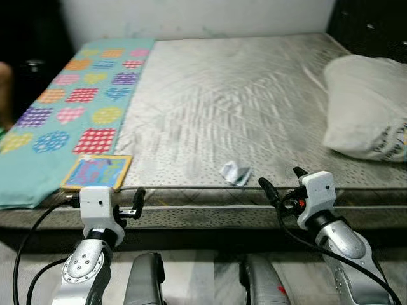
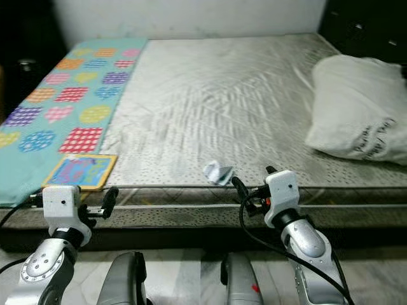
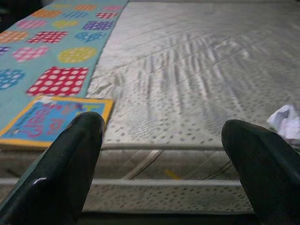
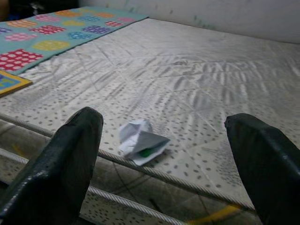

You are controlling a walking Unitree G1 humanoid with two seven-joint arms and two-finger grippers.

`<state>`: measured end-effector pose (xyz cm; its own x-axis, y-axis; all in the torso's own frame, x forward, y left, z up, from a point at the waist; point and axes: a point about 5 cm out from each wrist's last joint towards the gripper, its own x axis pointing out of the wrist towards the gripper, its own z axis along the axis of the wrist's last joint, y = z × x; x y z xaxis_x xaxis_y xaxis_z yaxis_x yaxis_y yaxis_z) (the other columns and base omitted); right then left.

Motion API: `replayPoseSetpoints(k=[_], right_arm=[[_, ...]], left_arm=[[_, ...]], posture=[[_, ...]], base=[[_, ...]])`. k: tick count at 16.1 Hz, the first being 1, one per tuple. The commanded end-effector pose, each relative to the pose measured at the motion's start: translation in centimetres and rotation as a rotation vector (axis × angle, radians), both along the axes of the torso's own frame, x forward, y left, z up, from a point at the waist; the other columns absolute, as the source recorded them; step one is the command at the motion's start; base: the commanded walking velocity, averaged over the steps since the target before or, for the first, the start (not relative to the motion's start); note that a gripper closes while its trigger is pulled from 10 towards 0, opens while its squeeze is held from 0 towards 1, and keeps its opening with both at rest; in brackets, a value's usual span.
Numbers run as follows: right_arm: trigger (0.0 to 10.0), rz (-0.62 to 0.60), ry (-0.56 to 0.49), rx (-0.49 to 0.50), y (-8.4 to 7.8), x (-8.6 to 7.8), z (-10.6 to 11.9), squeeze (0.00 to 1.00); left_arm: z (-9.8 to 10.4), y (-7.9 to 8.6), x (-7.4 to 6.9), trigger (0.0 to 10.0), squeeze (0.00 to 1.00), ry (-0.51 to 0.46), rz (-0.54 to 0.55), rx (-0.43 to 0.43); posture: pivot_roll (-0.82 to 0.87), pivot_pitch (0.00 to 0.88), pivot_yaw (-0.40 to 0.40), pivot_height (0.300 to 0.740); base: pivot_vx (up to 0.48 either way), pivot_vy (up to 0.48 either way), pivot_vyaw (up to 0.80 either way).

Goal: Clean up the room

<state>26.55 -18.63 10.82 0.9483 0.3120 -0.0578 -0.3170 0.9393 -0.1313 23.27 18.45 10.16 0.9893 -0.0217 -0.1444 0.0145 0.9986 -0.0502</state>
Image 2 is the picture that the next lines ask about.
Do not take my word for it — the white printed pillow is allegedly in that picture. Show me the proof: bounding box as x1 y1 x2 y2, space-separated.
303 54 407 168

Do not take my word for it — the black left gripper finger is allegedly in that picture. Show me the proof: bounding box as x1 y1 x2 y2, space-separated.
102 186 120 220

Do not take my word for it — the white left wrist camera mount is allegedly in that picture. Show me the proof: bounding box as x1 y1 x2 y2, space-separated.
42 184 88 241

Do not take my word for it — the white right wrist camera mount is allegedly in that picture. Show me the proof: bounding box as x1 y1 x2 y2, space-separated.
264 170 301 228

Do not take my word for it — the white wrapper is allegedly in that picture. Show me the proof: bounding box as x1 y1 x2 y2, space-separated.
202 159 235 187

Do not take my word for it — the grey robot right leg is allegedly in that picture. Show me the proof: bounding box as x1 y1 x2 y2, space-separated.
220 252 269 305

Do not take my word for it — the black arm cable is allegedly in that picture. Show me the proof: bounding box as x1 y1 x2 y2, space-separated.
0 256 32 275
238 193 355 305
0 194 46 231

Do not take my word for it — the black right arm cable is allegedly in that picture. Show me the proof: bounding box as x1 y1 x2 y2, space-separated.
238 193 355 305

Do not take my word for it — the grey robot left leg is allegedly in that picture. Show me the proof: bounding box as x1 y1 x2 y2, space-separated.
95 250 148 305

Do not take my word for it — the grey robot leg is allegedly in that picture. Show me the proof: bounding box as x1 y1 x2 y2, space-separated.
220 252 269 305
95 250 148 305

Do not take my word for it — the black bag with buckle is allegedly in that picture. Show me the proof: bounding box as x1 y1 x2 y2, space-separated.
0 0 67 125

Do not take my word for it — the teal patchwork blanket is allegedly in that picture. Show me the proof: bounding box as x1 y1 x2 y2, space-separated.
0 38 149 208

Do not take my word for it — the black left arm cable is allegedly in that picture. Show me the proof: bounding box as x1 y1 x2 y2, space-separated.
0 256 32 275
0 194 46 231

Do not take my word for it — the dark tufted headboard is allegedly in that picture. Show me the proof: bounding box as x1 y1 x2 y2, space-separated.
318 0 407 64

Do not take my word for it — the colourful picture book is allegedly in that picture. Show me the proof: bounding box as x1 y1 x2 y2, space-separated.
41 153 119 192

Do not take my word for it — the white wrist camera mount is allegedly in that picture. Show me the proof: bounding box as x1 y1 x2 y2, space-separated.
42 184 88 241
264 170 301 228

